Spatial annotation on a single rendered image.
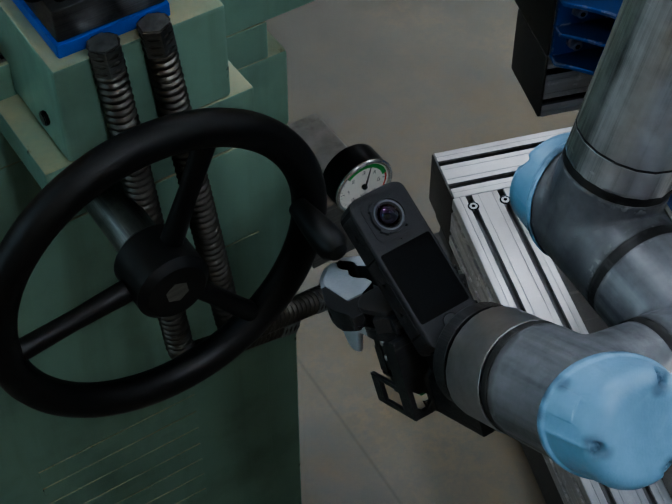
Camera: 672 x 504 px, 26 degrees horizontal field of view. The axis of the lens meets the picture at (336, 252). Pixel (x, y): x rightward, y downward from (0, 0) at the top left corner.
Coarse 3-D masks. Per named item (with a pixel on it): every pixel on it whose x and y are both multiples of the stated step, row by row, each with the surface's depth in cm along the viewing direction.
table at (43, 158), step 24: (240, 0) 120; (264, 0) 122; (288, 0) 124; (312, 0) 125; (240, 24) 122; (0, 72) 111; (0, 96) 113; (240, 96) 114; (0, 120) 113; (24, 120) 111; (24, 144) 110; (48, 144) 110; (48, 168) 108
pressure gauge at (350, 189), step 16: (336, 160) 135; (352, 160) 134; (368, 160) 134; (384, 160) 135; (336, 176) 134; (352, 176) 134; (384, 176) 137; (336, 192) 134; (352, 192) 136; (368, 192) 137
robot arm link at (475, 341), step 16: (480, 320) 91; (496, 320) 90; (512, 320) 90; (528, 320) 89; (464, 336) 91; (480, 336) 90; (496, 336) 89; (464, 352) 90; (480, 352) 89; (448, 368) 91; (464, 368) 90; (480, 368) 88; (448, 384) 92; (464, 384) 90; (480, 384) 94; (464, 400) 90; (480, 400) 93; (480, 416) 90
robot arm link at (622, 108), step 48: (624, 0) 86; (624, 48) 86; (624, 96) 87; (576, 144) 92; (624, 144) 89; (528, 192) 97; (576, 192) 92; (624, 192) 91; (576, 240) 93; (624, 240) 91
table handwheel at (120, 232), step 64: (192, 128) 99; (256, 128) 103; (64, 192) 97; (192, 192) 104; (320, 192) 112; (0, 256) 98; (128, 256) 107; (192, 256) 107; (0, 320) 101; (64, 320) 106; (256, 320) 118; (0, 384) 106; (64, 384) 111; (128, 384) 116; (192, 384) 118
